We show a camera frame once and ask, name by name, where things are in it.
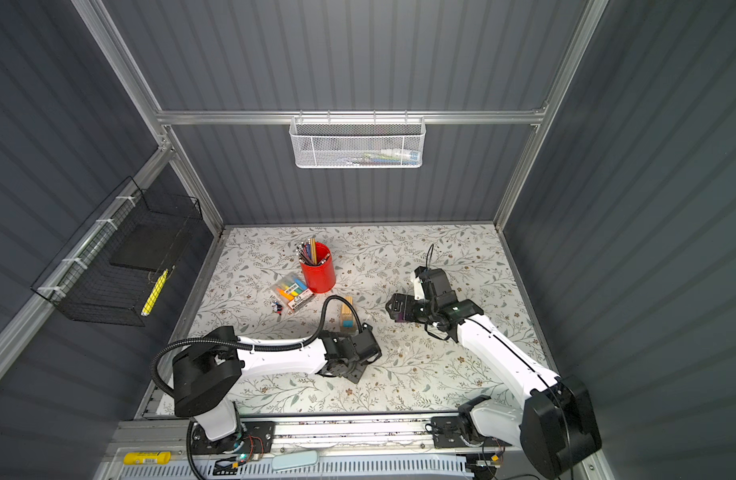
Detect pens in white basket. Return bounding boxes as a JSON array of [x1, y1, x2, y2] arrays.
[[342, 149, 422, 167]]

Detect grooved wood block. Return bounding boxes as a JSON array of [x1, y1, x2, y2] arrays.
[[341, 296, 353, 315]]

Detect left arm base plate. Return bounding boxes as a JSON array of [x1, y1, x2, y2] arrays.
[[188, 421, 276, 455]]

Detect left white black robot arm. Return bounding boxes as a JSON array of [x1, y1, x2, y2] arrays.
[[170, 324, 382, 441]]

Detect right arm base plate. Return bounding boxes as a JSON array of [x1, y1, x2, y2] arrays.
[[425, 415, 512, 449]]

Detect black wire wall basket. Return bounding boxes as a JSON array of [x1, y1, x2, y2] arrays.
[[32, 181, 202, 327]]

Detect coloured pencils in cup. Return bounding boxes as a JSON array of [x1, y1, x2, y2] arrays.
[[296, 238, 329, 267]]

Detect yellow marker in black basket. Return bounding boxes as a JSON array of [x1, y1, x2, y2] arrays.
[[141, 269, 169, 317]]

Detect yellow tube on front rail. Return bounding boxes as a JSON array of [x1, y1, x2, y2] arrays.
[[123, 451, 172, 465]]

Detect red pencil cup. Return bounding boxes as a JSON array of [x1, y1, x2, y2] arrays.
[[300, 242, 336, 294]]

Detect light blue oval pad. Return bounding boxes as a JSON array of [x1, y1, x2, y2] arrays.
[[271, 450, 319, 471]]

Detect highlighter pen pack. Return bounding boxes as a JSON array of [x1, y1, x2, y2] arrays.
[[271, 274, 314, 312]]

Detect black corrugated cable hose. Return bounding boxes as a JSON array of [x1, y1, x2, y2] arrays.
[[150, 294, 366, 480]]

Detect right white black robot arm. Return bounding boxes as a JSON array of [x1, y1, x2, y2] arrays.
[[385, 266, 602, 479]]

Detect white wire mesh basket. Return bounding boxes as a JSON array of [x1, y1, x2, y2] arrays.
[[289, 118, 427, 169]]

